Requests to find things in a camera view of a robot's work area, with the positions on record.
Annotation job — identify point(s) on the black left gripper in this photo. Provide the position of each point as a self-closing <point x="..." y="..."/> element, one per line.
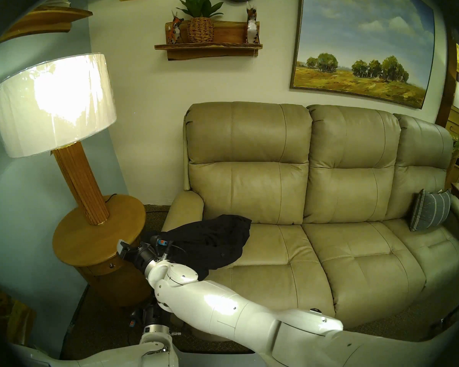
<point x="155" y="314"/>

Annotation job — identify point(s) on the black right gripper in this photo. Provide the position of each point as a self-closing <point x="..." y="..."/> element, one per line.
<point x="143" y="255"/>

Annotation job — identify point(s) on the black jacket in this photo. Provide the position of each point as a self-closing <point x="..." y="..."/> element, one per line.
<point x="206" y="244"/>

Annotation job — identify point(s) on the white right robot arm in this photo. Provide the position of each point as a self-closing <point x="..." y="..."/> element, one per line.
<point x="233" y="312"/>

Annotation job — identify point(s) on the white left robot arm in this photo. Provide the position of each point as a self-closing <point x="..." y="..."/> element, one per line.
<point x="153" y="351"/>

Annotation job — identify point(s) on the beige leather three-seat sofa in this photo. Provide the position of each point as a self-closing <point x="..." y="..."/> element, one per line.
<point x="348" y="255"/>

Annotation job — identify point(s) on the round wooden side table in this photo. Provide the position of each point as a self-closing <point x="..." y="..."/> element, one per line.
<point x="91" y="236"/>

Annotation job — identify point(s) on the pale grey robot torso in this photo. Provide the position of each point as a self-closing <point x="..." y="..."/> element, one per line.
<point x="214" y="360"/>

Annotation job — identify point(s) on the wood-framed leaning picture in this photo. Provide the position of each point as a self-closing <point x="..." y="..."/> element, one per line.
<point x="15" y="316"/>

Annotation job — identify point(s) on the table lamp with white shade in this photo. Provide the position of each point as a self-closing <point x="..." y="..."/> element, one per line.
<point x="53" y="102"/>

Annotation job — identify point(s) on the orange fox figurine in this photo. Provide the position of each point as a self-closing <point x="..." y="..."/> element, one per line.
<point x="174" y="33"/>

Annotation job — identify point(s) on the green plant in woven pot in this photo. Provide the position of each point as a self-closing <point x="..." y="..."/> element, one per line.
<point x="200" y="30"/>

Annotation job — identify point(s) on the tall white fox figurine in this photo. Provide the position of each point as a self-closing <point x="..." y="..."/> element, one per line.
<point x="252" y="30"/>

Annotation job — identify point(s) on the wooden corner shelf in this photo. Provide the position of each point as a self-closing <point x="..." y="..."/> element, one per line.
<point x="49" y="20"/>

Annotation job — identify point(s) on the stack of pale books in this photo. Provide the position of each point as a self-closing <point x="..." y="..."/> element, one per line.
<point x="59" y="3"/>

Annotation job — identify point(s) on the grey striped throw pillow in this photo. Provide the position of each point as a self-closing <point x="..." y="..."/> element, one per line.
<point x="430" y="209"/>

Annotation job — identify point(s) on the framed landscape painting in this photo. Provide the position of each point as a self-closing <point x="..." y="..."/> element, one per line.
<point x="359" y="45"/>

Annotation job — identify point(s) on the tall wooden cabinet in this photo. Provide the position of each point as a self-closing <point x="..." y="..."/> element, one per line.
<point x="457" y="117"/>

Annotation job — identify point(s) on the live-edge wooden wall shelf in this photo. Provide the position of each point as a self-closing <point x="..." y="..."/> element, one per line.
<point x="229" y="33"/>

